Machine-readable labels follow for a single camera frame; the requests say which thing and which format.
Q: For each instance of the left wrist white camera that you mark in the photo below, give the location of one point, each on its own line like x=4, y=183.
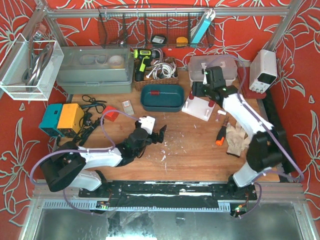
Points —
x=147, y=123

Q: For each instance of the black round tin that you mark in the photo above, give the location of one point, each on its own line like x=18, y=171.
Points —
x=158, y=41

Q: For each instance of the teal plastic tray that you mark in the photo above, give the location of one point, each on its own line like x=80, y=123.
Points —
x=170, y=100

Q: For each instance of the black wire basket shelf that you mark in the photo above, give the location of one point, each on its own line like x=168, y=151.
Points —
x=134, y=25

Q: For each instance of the black cable duct strip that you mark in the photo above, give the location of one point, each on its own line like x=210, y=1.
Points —
x=273, y=117

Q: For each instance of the grey plastic toolbox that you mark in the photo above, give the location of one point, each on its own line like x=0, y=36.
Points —
x=93, y=70

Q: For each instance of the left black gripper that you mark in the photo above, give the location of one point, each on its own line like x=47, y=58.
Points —
x=155, y=136

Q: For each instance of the small red spring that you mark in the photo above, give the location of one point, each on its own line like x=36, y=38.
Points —
x=155, y=92

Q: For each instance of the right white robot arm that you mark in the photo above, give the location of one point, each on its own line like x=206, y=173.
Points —
x=262, y=152

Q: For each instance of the red small block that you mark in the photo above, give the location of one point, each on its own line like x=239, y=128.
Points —
x=110, y=114

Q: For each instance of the small grey metal plate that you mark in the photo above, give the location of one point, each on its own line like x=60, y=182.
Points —
x=127, y=107

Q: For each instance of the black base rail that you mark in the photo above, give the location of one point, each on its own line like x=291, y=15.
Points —
x=168, y=195

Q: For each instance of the yellow green cordless drill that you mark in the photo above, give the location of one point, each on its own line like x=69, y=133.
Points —
x=145, y=57

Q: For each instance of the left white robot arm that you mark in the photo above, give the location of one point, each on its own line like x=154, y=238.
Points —
x=76, y=166

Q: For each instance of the clear acrylic box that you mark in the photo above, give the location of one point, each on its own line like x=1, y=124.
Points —
x=30, y=71

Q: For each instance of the yellow tape measure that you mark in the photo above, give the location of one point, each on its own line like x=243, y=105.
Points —
x=182, y=42

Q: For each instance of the blue white flat box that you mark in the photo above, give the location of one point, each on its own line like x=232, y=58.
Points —
x=197, y=32

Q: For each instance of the orange black screwdriver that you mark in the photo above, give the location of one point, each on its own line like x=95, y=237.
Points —
x=222, y=132

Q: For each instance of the wicker basket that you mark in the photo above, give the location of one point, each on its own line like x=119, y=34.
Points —
x=163, y=76

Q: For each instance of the white power supply unit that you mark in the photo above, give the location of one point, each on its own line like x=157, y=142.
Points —
x=263, y=71

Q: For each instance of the teal box device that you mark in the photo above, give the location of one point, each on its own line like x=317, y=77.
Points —
x=50, y=120

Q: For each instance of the white peg board fixture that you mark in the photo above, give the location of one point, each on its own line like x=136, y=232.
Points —
x=198, y=108

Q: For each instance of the red book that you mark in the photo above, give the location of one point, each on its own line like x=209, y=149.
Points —
x=243, y=75

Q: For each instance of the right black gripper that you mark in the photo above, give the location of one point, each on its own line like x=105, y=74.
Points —
x=198, y=89

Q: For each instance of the white plastic storage box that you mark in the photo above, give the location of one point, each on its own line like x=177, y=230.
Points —
x=199, y=62

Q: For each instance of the yellow soldering station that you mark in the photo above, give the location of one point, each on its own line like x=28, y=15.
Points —
x=69, y=120

